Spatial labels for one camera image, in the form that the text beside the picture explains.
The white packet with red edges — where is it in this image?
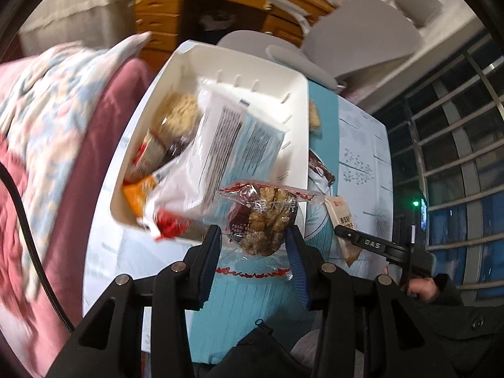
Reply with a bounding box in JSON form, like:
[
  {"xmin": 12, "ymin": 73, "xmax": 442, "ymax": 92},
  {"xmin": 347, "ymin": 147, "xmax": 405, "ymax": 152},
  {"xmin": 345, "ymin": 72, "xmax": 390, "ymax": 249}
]
[{"xmin": 144, "ymin": 153, "xmax": 221, "ymax": 243}]

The light blue floral blanket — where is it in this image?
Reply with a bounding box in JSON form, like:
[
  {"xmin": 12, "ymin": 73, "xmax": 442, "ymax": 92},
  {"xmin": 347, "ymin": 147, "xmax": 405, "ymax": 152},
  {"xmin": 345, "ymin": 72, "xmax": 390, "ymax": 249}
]
[{"xmin": 0, "ymin": 31, "xmax": 152, "ymax": 312}]

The beige rice cake snack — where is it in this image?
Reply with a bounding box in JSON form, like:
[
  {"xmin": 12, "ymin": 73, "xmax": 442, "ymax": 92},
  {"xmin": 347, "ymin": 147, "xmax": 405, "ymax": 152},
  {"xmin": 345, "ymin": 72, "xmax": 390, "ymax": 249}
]
[{"xmin": 308, "ymin": 100, "xmax": 321, "ymax": 132}]

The light blue snack packet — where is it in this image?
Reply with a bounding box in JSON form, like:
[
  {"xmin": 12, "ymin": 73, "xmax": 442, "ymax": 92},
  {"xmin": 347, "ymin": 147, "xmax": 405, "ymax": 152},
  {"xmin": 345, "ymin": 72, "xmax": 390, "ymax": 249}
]
[{"xmin": 185, "ymin": 78, "xmax": 292, "ymax": 209}]

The black cable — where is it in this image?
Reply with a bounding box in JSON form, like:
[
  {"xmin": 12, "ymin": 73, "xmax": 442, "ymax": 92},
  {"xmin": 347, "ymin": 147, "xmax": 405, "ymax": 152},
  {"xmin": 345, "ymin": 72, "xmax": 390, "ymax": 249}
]
[{"xmin": 0, "ymin": 163, "xmax": 75, "ymax": 333}]

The orange and white snack packet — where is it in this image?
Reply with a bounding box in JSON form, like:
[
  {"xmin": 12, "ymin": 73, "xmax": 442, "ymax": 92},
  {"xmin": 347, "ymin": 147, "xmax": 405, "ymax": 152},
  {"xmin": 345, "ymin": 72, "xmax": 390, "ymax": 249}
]
[{"xmin": 122, "ymin": 175, "xmax": 158, "ymax": 217}]

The white plastic bin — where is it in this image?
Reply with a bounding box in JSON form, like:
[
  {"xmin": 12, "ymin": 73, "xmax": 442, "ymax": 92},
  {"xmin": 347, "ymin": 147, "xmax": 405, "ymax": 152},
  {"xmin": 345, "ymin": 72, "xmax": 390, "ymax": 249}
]
[{"xmin": 109, "ymin": 43, "xmax": 310, "ymax": 241}]

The person's right hand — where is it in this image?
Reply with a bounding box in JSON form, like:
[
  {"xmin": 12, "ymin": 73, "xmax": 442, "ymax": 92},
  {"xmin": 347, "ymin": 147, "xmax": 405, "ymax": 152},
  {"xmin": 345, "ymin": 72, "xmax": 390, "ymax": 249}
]
[{"xmin": 407, "ymin": 277, "xmax": 439, "ymax": 302}]

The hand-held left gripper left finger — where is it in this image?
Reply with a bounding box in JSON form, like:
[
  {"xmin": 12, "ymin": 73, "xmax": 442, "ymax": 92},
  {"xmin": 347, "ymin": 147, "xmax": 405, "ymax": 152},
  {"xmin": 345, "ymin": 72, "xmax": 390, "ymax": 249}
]
[{"xmin": 45, "ymin": 224, "xmax": 222, "ymax": 378}]

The wooden desk with drawers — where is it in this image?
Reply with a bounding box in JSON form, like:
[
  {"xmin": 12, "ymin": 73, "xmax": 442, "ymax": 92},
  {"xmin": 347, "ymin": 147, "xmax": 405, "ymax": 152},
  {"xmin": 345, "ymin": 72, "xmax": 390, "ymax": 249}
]
[{"xmin": 132, "ymin": 0, "xmax": 339, "ymax": 61}]

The white red yellow snack packet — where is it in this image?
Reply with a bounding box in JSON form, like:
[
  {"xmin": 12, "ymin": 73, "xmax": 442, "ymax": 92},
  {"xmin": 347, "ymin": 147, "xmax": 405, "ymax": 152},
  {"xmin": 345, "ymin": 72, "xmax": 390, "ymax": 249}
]
[{"xmin": 124, "ymin": 128, "xmax": 198, "ymax": 184}]

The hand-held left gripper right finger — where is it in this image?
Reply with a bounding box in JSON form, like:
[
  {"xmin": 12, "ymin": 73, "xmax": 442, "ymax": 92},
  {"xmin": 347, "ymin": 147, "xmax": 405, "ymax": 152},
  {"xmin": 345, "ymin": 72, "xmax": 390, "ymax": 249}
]
[{"xmin": 285, "ymin": 226, "xmax": 453, "ymax": 378}]

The grey office chair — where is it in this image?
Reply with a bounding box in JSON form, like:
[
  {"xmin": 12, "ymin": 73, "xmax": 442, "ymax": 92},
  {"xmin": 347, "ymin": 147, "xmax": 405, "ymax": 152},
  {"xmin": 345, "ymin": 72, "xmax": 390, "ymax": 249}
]
[{"xmin": 216, "ymin": 0, "xmax": 444, "ymax": 91}]

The beige snack packet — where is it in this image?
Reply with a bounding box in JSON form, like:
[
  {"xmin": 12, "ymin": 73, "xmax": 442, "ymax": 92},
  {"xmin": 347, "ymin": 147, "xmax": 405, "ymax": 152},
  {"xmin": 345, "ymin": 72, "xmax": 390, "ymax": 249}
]
[{"xmin": 325, "ymin": 196, "xmax": 365, "ymax": 267}]

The white lace cloth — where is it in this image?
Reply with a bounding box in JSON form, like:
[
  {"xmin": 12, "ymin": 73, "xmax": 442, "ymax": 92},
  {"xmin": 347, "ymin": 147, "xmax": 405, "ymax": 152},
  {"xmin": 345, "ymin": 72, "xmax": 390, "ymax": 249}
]
[{"xmin": 18, "ymin": 0, "xmax": 136, "ymax": 50}]

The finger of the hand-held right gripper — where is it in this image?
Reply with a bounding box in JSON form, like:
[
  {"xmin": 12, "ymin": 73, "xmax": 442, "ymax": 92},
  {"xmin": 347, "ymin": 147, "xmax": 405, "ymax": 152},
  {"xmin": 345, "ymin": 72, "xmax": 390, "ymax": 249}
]
[{"xmin": 334, "ymin": 225, "xmax": 413, "ymax": 264}]

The clear rice cracker packet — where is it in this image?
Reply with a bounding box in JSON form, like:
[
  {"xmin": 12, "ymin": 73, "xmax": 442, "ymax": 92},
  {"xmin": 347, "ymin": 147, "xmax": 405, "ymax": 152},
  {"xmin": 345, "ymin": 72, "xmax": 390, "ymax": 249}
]
[{"xmin": 152, "ymin": 91, "xmax": 201, "ymax": 146}]

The teal table mat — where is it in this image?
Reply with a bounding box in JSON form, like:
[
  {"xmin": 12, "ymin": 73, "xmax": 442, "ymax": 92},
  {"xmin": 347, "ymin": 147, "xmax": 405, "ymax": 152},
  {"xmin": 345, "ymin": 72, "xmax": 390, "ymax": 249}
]
[{"xmin": 185, "ymin": 81, "xmax": 343, "ymax": 365}]

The brown snack packet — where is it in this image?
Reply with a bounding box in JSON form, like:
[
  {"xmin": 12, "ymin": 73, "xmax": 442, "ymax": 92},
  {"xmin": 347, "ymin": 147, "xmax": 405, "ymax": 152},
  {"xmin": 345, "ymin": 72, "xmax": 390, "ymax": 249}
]
[{"xmin": 308, "ymin": 150, "xmax": 336, "ymax": 187}]

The pink blanket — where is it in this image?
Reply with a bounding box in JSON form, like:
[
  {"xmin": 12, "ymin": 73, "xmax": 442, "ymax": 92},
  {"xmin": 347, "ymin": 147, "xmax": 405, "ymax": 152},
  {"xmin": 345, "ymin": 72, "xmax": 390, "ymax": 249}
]
[{"xmin": 0, "ymin": 59, "xmax": 154, "ymax": 378}]

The dark cloth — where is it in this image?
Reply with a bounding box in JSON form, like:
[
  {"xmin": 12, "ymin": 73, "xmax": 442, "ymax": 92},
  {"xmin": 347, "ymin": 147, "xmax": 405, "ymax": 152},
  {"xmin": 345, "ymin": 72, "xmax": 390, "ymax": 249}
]
[{"xmin": 197, "ymin": 8, "xmax": 237, "ymax": 32}]

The metal window grille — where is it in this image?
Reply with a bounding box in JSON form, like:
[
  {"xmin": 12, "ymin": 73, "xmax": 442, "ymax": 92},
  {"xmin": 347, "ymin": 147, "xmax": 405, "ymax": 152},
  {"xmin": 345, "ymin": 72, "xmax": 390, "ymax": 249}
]
[{"xmin": 374, "ymin": 27, "xmax": 504, "ymax": 296}]

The white tree print tablecloth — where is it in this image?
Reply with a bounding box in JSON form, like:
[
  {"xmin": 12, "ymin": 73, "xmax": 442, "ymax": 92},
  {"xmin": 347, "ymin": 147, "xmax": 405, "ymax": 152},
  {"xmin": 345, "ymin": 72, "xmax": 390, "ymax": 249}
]
[{"xmin": 84, "ymin": 43, "xmax": 394, "ymax": 363}]

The clear red walnut snack packet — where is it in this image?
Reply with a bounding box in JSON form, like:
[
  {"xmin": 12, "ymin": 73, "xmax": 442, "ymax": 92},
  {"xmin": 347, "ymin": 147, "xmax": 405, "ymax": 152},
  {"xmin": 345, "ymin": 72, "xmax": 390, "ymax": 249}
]
[{"xmin": 218, "ymin": 181, "xmax": 325, "ymax": 280}]

